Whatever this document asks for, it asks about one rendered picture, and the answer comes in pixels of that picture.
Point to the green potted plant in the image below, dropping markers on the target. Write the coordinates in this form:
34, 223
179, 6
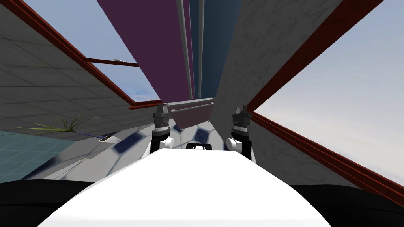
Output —
68, 126

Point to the red-framed window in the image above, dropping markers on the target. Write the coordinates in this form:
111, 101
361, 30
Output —
94, 37
347, 94

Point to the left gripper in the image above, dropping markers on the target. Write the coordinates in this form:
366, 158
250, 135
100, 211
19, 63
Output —
161, 120

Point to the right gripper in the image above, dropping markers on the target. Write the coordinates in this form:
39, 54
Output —
241, 121

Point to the purple cupboard door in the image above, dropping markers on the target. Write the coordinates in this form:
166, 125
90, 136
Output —
148, 47

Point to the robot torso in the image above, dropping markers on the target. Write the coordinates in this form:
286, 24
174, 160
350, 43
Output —
189, 189

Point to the dark blue cupboard door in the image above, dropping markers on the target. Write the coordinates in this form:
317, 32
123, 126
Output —
217, 47

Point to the grey-purple drawer front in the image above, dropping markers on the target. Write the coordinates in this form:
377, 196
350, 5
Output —
192, 118

